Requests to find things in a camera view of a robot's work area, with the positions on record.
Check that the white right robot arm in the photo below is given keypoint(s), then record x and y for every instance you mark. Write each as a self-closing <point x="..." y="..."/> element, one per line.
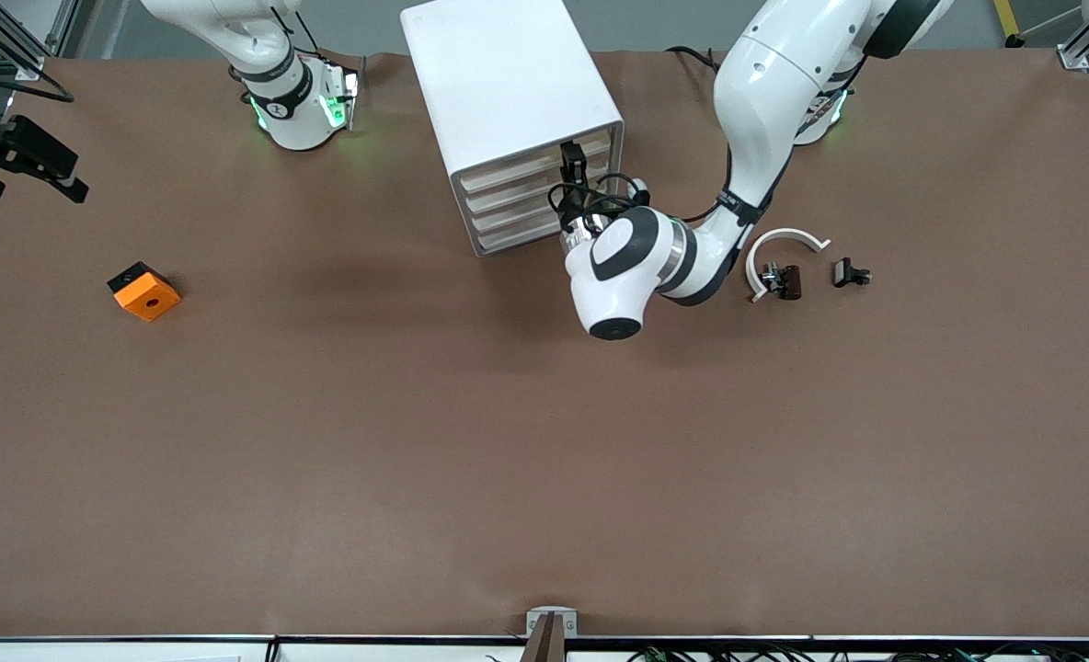
<point x="278" y="101"/>

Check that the brown upright post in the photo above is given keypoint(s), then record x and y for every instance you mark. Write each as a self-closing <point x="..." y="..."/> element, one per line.
<point x="544" y="645"/>

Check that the orange and black box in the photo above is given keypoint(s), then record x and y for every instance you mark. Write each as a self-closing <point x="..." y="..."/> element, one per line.
<point x="149" y="299"/>

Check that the cream cabinet drawer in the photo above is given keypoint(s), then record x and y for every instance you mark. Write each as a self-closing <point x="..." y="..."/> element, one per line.
<point x="515" y="214"/>
<point x="519" y="233"/>
<point x="512" y="194"/>

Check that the white plastic tray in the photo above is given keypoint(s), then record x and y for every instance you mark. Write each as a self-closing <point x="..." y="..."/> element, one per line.
<point x="517" y="171"/>

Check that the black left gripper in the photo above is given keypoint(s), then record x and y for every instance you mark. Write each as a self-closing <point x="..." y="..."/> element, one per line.
<point x="573" y="204"/>

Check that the white drawer cabinet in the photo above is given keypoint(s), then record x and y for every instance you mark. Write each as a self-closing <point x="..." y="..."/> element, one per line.
<point x="498" y="83"/>

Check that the grey metal bracket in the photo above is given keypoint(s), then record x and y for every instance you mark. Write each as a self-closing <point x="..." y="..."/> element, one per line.
<point x="535" y="618"/>

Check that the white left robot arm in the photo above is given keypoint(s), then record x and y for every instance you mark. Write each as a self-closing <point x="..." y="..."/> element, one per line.
<point x="756" y="92"/>

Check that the brown table cover sheet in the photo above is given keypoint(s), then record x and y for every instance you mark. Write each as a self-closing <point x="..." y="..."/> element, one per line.
<point x="544" y="460"/>

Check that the white curved plastic part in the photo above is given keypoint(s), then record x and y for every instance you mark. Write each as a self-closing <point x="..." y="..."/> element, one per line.
<point x="788" y="233"/>

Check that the small black component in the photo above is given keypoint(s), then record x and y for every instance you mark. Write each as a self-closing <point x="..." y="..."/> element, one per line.
<point x="844" y="272"/>

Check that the brown and metal component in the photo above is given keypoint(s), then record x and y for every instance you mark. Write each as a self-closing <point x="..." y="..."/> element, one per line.
<point x="791" y="281"/>

